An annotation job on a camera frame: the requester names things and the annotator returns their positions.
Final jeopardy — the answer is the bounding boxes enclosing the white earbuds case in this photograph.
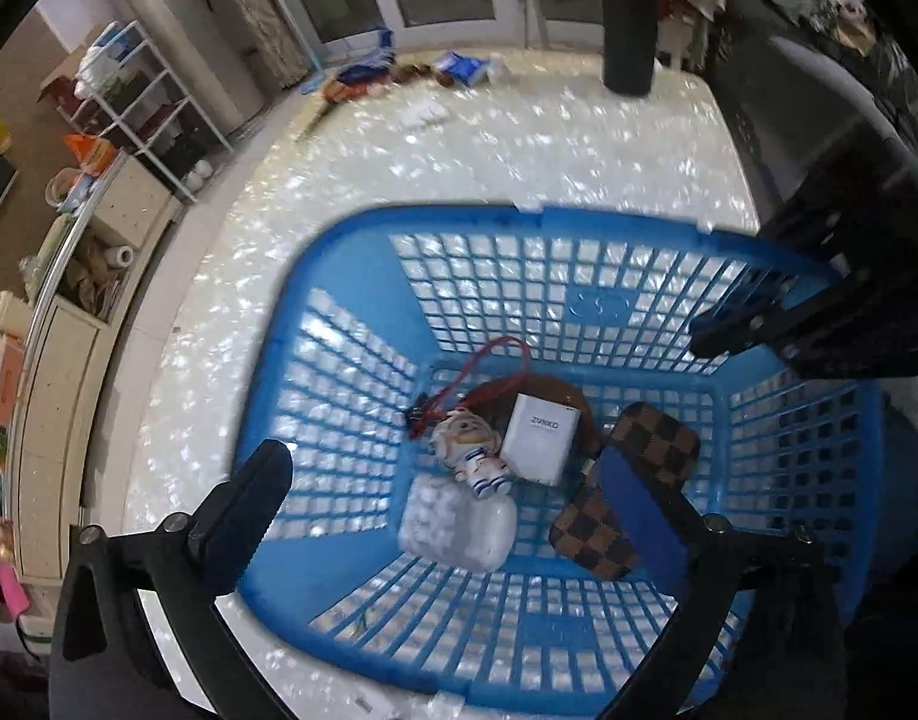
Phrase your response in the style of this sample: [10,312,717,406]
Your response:
[397,473,518,572]

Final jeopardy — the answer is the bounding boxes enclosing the white metal shelf rack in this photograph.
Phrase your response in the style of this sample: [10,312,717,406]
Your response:
[54,20,233,203]

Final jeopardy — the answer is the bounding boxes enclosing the blue plastic basket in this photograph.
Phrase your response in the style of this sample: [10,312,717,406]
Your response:
[236,205,918,717]

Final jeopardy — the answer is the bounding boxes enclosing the blue white small packet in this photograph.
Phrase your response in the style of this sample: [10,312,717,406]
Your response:
[431,50,509,88]

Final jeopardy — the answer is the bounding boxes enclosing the orange cardboard box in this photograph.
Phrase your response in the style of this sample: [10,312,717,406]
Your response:
[0,333,25,427]

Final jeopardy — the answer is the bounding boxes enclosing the astronaut figurine keychain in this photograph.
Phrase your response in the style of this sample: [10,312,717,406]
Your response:
[430,408,513,499]

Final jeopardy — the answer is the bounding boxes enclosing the cream thermos jug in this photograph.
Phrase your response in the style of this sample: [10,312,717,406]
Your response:
[0,289,32,340]

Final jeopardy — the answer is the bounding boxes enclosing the red blue lanyard keys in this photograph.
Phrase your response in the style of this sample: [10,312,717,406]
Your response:
[299,26,433,104]

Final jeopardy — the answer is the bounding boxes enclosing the brown checkered wallet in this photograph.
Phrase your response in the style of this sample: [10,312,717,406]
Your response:
[548,401,701,580]

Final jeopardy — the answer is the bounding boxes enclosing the cream TV cabinet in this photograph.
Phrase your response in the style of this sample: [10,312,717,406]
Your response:
[4,153,182,587]

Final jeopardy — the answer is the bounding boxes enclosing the patterned curtain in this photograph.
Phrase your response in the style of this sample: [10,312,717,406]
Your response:
[233,0,311,89]

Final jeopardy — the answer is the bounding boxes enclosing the black cylinder speaker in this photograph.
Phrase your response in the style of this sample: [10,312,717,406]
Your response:
[602,0,658,99]

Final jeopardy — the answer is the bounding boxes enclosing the white power adapter block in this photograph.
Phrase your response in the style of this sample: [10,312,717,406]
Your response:
[500,394,581,486]

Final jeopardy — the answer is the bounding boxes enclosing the orange snack bag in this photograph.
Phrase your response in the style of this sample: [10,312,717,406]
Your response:
[62,133,119,177]

